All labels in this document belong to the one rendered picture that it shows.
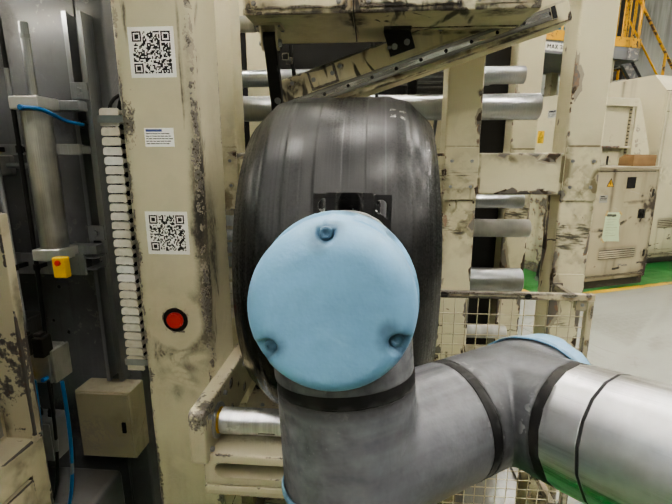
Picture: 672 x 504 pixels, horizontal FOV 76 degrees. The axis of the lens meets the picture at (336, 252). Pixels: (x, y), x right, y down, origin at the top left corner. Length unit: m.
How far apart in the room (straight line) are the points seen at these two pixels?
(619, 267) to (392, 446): 5.26
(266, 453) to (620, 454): 0.63
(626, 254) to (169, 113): 5.08
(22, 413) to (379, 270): 0.79
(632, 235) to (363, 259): 5.34
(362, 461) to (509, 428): 0.10
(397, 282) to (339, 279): 0.02
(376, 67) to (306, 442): 0.99
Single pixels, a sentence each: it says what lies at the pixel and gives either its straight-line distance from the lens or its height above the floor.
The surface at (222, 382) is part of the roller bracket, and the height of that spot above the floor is 0.95.
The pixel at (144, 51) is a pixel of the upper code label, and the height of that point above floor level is 1.51.
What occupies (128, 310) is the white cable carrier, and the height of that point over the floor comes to 1.07.
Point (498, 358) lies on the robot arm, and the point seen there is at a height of 1.22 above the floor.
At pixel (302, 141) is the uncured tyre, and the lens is 0.61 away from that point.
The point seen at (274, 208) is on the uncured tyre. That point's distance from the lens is 0.56.
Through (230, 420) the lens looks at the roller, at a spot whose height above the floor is 0.91.
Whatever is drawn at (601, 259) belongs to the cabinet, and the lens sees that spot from 5.23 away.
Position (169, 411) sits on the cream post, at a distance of 0.93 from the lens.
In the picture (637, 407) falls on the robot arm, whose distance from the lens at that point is 0.26.
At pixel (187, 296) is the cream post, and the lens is 0.82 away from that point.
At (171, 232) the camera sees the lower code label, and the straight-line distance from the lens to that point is 0.80.
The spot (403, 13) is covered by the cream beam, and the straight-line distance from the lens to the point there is 1.03.
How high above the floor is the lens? 1.35
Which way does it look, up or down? 13 degrees down
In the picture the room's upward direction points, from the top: straight up
